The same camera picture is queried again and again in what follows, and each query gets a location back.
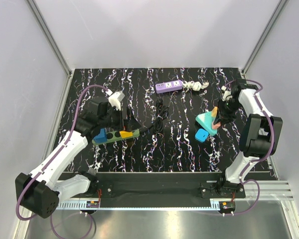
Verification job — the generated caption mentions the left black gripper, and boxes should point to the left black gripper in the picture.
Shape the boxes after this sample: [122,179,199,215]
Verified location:
[99,106,141,132]

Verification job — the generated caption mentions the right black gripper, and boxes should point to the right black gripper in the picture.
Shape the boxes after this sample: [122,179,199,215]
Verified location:
[214,98,242,126]

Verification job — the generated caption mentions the small orange plug adapter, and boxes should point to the small orange plug adapter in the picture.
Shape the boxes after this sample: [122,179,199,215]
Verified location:
[211,107,218,118]

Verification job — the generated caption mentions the teal triangular power strip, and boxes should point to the teal triangular power strip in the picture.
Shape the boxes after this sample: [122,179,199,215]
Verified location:
[195,111,217,136]

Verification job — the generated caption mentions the yellow cube socket adapter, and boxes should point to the yellow cube socket adapter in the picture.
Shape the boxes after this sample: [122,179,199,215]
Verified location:
[120,131,133,138]

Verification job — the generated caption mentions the green power strip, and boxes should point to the green power strip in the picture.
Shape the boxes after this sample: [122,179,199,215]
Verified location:
[92,129,140,145]

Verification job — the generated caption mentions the blue cube socket adapter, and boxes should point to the blue cube socket adapter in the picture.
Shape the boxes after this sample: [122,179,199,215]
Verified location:
[93,128,107,144]

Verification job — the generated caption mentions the pink plug adapter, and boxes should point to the pink plug adapter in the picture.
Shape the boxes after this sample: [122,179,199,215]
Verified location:
[212,123,221,130]

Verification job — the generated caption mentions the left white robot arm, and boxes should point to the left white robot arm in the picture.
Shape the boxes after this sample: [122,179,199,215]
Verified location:
[15,101,141,221]

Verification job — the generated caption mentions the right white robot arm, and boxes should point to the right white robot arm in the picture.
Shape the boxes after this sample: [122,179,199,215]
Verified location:
[211,79,283,198]

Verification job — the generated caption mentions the light blue plug adapter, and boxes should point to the light blue plug adapter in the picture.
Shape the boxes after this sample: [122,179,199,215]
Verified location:
[195,128,209,143]

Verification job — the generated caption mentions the purple power strip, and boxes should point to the purple power strip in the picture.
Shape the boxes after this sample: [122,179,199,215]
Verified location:
[155,80,183,94]

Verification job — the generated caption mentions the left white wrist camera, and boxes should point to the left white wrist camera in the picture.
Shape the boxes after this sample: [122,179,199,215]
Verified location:
[108,91,125,111]

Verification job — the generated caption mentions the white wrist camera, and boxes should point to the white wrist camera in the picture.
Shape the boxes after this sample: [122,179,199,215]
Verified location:
[108,91,125,111]
[221,86,232,102]

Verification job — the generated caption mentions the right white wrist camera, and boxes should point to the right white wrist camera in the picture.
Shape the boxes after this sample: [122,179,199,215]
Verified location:
[221,86,232,102]

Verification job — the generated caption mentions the black power strip cable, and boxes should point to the black power strip cable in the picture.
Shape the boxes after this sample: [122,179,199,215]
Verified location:
[138,98,170,134]

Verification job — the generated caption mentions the white coiled cable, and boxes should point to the white coiled cable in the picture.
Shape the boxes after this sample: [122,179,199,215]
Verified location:
[182,80,210,92]

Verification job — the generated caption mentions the aluminium frame rail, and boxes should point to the aluminium frame rail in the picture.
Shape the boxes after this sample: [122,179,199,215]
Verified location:
[244,180,294,201]

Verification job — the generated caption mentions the white slotted cable duct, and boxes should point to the white slotted cable duct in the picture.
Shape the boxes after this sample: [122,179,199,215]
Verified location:
[56,200,100,210]

